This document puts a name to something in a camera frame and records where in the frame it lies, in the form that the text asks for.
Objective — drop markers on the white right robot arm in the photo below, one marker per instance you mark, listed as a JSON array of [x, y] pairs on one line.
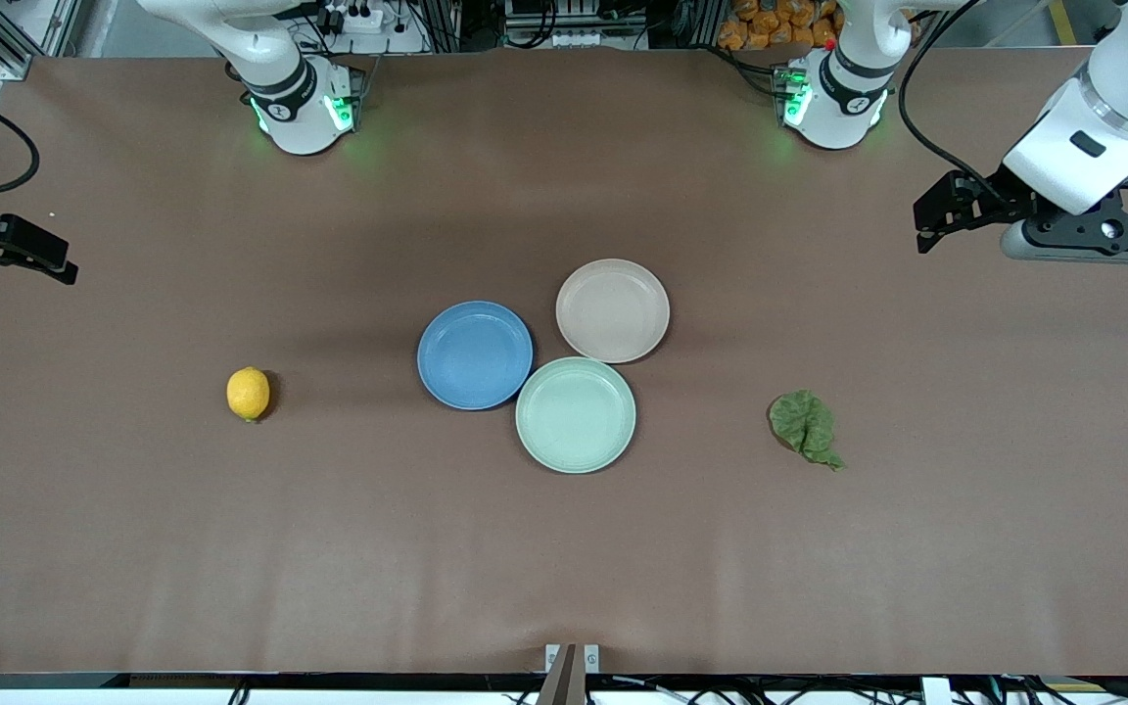
[[300, 117]]

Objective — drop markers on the beige plate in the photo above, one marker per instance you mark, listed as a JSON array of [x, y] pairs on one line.
[[613, 310]]

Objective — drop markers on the yellow lemon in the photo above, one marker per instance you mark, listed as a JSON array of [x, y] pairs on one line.
[[248, 394]]

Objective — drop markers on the green lettuce leaf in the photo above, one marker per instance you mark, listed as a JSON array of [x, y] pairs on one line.
[[801, 421]]

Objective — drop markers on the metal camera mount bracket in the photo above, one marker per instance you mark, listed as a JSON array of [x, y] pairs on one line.
[[572, 676]]

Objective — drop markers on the pale green plate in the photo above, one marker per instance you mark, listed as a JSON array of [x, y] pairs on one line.
[[575, 414]]

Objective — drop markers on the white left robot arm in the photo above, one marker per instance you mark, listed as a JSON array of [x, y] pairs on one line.
[[838, 108]]

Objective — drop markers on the white socket box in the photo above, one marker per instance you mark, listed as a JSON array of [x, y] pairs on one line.
[[574, 37]]

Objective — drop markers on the white power strip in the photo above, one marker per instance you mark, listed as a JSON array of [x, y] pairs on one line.
[[358, 18]]

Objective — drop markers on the blue plate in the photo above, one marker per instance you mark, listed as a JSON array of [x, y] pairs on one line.
[[474, 354]]

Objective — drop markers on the brown table cover sheet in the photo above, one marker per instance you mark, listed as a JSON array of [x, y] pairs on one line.
[[231, 539]]

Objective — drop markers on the black table edge rail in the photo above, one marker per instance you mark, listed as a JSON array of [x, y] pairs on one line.
[[133, 680]]

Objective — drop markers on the orange toy fruit pile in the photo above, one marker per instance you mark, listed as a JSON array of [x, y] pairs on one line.
[[770, 24]]

